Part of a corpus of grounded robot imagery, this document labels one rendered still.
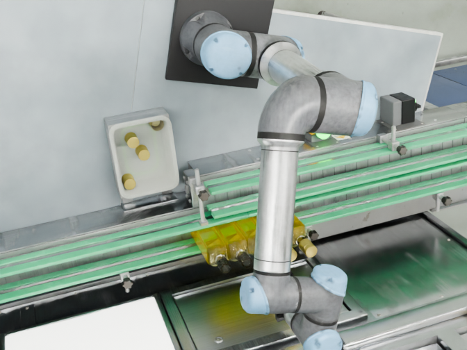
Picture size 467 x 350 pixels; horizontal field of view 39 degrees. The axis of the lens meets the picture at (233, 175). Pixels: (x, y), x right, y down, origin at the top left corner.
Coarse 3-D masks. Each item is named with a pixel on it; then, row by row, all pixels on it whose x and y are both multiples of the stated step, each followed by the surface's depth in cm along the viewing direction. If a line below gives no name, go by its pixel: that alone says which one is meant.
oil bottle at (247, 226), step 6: (234, 222) 185; (240, 222) 183; (246, 222) 183; (252, 222) 182; (240, 228) 180; (246, 228) 180; (252, 228) 179; (246, 234) 177; (252, 234) 176; (252, 240) 174; (252, 246) 174; (252, 252) 175
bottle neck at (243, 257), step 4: (240, 252) 171; (244, 252) 171; (236, 256) 172; (240, 256) 170; (244, 256) 169; (248, 256) 170; (240, 260) 169; (244, 260) 168; (248, 260) 171; (244, 264) 170; (248, 264) 170
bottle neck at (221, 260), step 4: (220, 256) 170; (224, 256) 171; (216, 260) 170; (220, 260) 169; (224, 260) 168; (220, 264) 167; (224, 264) 167; (228, 264) 167; (220, 268) 167; (224, 268) 169; (228, 268) 168; (224, 272) 168
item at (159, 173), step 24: (144, 120) 178; (168, 120) 180; (120, 144) 185; (144, 144) 188; (168, 144) 185; (120, 168) 188; (144, 168) 190; (168, 168) 191; (120, 192) 183; (144, 192) 185
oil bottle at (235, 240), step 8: (224, 224) 183; (232, 224) 183; (224, 232) 179; (232, 232) 179; (240, 232) 179; (224, 240) 176; (232, 240) 175; (240, 240) 174; (232, 248) 172; (240, 248) 173; (232, 256) 173
